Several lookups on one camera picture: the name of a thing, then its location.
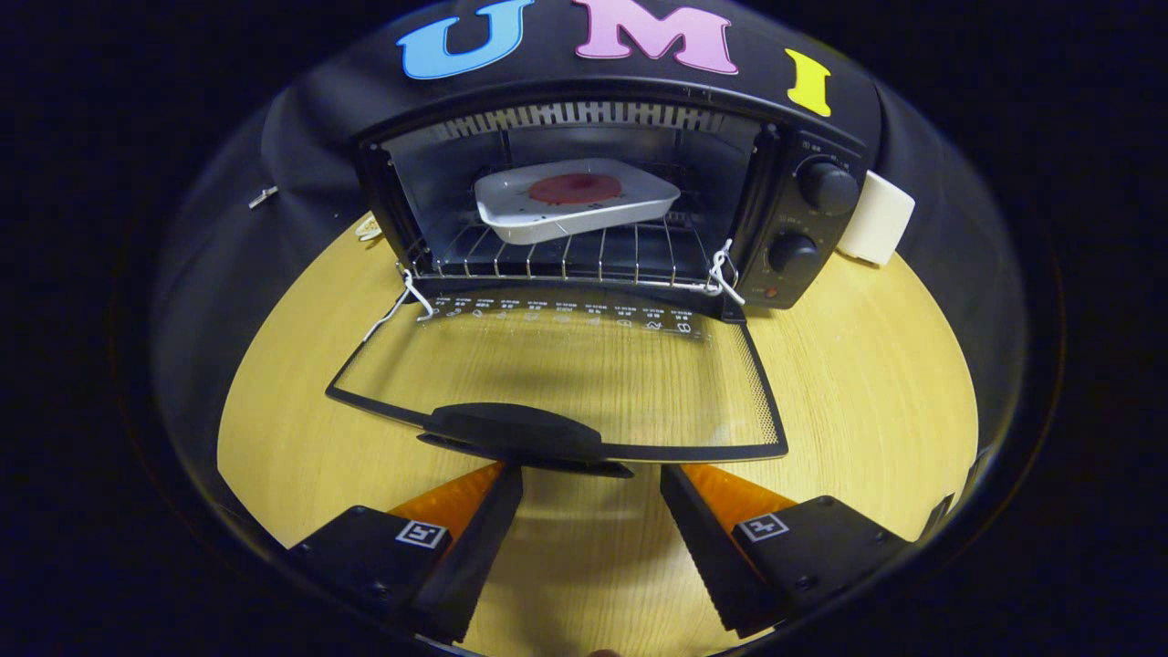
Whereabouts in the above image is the white pop-up toaster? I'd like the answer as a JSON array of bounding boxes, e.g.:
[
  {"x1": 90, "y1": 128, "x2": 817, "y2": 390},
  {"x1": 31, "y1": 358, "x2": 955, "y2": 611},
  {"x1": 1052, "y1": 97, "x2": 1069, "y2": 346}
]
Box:
[{"x1": 838, "y1": 170, "x2": 916, "y2": 267}]

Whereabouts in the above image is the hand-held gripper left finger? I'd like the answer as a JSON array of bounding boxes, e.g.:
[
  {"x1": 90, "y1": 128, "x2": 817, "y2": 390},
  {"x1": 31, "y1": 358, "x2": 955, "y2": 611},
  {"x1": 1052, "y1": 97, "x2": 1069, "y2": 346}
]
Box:
[{"x1": 287, "y1": 461, "x2": 526, "y2": 644}]

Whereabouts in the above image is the wire oven rack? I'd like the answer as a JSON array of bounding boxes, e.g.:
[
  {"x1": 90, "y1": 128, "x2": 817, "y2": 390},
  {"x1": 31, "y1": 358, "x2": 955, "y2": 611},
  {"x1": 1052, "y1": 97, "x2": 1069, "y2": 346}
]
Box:
[{"x1": 401, "y1": 219, "x2": 731, "y2": 295}]

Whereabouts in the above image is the pink ham slice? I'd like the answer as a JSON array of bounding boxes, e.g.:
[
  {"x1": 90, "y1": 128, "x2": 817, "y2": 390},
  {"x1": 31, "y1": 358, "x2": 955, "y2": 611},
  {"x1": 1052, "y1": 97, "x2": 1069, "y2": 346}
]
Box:
[{"x1": 527, "y1": 173, "x2": 624, "y2": 205}]

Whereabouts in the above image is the white rectangular plate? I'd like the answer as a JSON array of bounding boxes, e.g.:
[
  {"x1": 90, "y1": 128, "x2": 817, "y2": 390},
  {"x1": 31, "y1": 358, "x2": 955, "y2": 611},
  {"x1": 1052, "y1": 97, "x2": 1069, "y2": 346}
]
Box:
[{"x1": 474, "y1": 158, "x2": 683, "y2": 245}]

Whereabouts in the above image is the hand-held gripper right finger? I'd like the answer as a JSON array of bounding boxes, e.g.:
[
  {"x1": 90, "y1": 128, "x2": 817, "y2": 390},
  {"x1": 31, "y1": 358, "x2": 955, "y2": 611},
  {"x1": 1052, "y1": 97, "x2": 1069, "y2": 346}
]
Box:
[{"x1": 659, "y1": 463, "x2": 913, "y2": 640}]

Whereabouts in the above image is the black toaster oven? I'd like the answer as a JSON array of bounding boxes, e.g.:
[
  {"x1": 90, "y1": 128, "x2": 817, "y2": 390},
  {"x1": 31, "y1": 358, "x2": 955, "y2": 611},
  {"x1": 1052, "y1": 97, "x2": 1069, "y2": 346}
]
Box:
[{"x1": 326, "y1": 78, "x2": 868, "y2": 478}]

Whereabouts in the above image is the black backdrop cloth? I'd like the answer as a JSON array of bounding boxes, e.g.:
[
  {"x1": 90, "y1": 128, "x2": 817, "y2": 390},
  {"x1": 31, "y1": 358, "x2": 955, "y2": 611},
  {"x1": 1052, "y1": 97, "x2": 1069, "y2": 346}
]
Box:
[{"x1": 151, "y1": 0, "x2": 1027, "y2": 457}]

